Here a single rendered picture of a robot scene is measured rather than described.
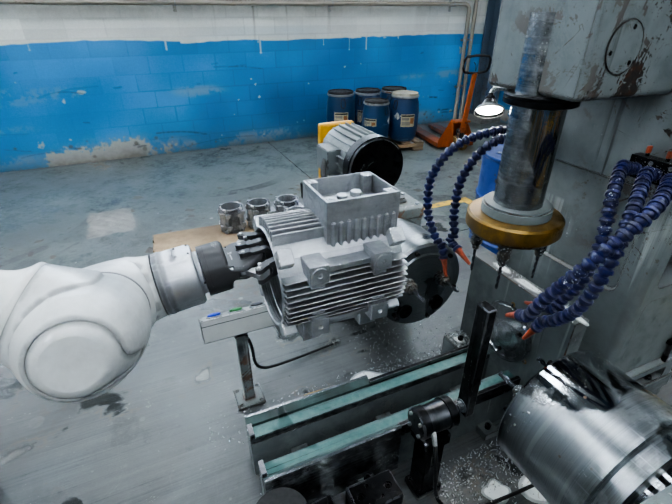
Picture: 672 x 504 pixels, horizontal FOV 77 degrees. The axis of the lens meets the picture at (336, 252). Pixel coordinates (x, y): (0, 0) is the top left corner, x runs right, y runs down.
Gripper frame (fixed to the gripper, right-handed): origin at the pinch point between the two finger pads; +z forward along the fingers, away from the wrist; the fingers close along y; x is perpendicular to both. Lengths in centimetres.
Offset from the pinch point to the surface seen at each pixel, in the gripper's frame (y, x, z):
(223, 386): 31, 55, -25
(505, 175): 0.0, -0.4, 35.3
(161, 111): 552, 82, -11
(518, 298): -1, 31, 42
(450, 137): 415, 160, 338
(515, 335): -4, 38, 40
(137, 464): 16, 52, -46
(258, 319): 22.4, 30.0, -11.9
